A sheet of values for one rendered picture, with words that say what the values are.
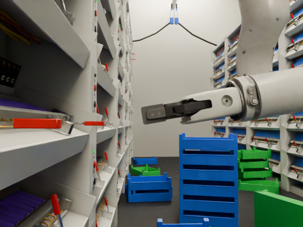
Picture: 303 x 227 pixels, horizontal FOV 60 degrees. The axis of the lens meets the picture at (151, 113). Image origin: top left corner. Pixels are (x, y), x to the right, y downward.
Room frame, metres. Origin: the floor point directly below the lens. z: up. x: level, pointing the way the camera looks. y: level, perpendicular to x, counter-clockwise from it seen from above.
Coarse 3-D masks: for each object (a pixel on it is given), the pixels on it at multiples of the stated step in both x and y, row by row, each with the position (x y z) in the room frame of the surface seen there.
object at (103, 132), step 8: (96, 104) 0.91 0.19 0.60; (96, 112) 0.91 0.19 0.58; (96, 120) 0.73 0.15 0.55; (104, 120) 1.32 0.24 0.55; (112, 120) 1.34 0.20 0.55; (96, 128) 0.73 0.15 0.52; (104, 128) 1.00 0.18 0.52; (112, 128) 1.19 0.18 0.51; (96, 136) 0.77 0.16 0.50; (104, 136) 0.96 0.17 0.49; (112, 136) 1.30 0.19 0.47
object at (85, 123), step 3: (66, 117) 0.48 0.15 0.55; (66, 120) 0.48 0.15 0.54; (72, 123) 0.48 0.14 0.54; (75, 123) 0.48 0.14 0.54; (78, 123) 0.48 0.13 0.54; (81, 123) 0.48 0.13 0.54; (84, 123) 0.48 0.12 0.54; (87, 123) 0.48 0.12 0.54; (90, 123) 0.48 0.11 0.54; (93, 123) 0.48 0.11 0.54; (96, 123) 0.48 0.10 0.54; (99, 123) 0.48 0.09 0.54; (102, 123) 0.48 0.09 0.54
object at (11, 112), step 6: (0, 108) 0.32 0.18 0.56; (6, 108) 0.34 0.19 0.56; (12, 108) 0.36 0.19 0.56; (18, 108) 0.39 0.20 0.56; (0, 114) 0.32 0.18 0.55; (6, 114) 0.33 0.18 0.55; (12, 114) 0.35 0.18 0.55; (18, 114) 0.36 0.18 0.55; (24, 114) 0.38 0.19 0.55; (30, 114) 0.40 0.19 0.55; (36, 114) 0.42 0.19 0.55; (42, 114) 0.45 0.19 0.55; (48, 114) 0.48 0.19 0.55; (54, 114) 0.51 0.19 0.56; (60, 114) 0.56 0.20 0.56; (0, 120) 0.32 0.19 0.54; (6, 120) 0.33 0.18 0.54; (12, 120) 0.35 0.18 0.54; (0, 126) 0.29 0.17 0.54; (6, 126) 0.31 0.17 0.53; (12, 126) 0.32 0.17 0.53
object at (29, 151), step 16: (32, 96) 0.63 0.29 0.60; (48, 96) 0.63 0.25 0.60; (64, 112) 0.62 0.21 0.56; (80, 112) 0.64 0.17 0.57; (16, 128) 0.36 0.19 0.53; (32, 128) 0.41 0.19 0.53; (80, 128) 0.64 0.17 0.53; (0, 144) 0.26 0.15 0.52; (16, 144) 0.28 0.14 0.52; (32, 144) 0.31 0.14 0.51; (48, 144) 0.36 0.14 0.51; (64, 144) 0.44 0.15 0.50; (80, 144) 0.58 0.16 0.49; (0, 160) 0.24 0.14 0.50; (16, 160) 0.27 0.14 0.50; (32, 160) 0.32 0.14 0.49; (48, 160) 0.39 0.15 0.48; (0, 176) 0.25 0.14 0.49; (16, 176) 0.29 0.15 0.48
